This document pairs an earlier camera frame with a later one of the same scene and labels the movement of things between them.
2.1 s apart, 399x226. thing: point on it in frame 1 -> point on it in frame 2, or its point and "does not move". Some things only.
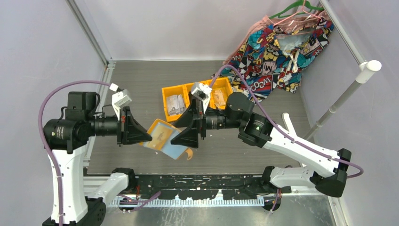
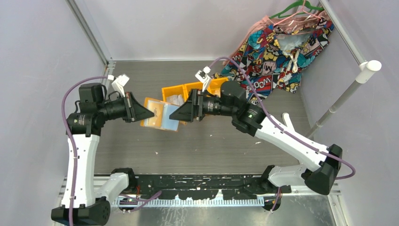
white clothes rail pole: x=362 y=74 does not move
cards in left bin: x=175 y=104 does not move
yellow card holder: x=162 y=132 -> x=162 y=110
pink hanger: x=296 y=13 does not move
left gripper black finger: x=136 y=133 -> x=139 y=111
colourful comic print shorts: x=272 y=57 does not move
